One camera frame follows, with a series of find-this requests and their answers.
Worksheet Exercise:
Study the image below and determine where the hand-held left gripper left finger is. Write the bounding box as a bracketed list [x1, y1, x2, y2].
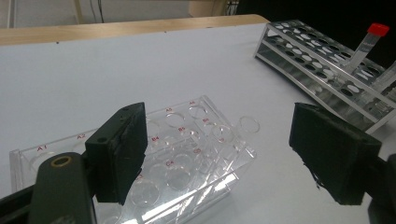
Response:
[84, 102, 149, 206]

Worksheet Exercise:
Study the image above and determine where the black hanging cable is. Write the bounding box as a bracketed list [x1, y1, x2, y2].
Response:
[88, 0, 106, 23]

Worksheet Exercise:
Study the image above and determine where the red-capped clear test tube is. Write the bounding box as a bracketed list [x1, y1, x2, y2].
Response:
[342, 22, 391, 76]

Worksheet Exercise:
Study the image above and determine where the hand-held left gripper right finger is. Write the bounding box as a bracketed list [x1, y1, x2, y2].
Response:
[288, 102, 383, 206]

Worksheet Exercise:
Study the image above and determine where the dark curtain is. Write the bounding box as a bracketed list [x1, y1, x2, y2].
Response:
[234, 0, 396, 68]

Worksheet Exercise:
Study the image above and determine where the metal test tube rack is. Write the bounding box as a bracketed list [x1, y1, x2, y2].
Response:
[253, 19, 396, 135]

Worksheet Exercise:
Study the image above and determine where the clear acrylic tube rack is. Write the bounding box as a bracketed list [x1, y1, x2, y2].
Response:
[8, 94, 262, 224]

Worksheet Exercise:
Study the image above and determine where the wooden table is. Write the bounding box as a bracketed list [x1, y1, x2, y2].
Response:
[0, 13, 271, 48]

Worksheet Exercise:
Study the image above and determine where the white board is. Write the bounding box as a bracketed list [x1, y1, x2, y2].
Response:
[0, 22, 396, 224]

